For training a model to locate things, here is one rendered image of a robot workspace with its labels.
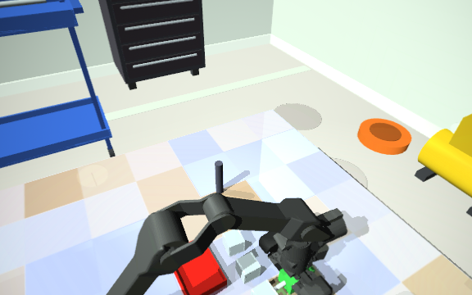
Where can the black cylinder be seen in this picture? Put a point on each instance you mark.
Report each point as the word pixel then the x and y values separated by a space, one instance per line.
pixel 219 176

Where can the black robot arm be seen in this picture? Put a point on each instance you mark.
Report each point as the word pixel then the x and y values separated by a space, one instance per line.
pixel 162 245

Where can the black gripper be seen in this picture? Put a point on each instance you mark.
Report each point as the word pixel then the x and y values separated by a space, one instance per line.
pixel 309 283

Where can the red tray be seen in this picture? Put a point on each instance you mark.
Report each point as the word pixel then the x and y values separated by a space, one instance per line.
pixel 201 276

